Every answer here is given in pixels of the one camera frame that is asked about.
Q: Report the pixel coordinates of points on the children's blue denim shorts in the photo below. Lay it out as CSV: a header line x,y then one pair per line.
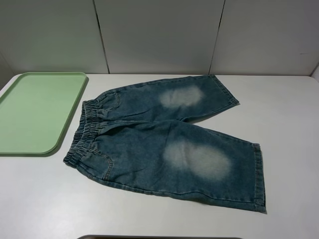
x,y
144,138

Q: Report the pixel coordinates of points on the light green plastic tray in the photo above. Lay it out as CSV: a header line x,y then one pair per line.
x,y
35,111

